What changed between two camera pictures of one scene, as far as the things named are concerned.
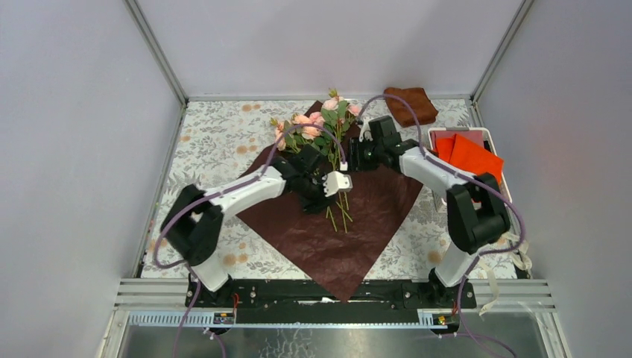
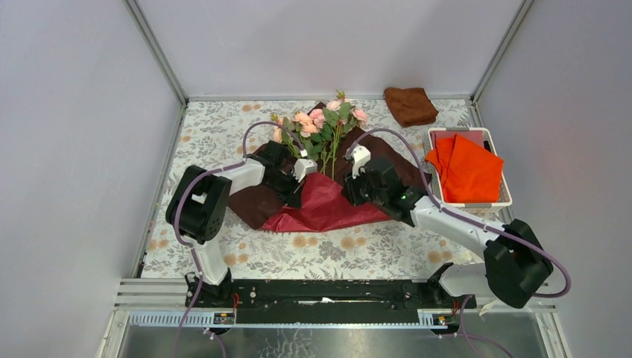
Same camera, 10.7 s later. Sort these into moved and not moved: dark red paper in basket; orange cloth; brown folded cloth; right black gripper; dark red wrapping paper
Moved: dark red wrapping paper; right black gripper
Not moved: dark red paper in basket; brown folded cloth; orange cloth
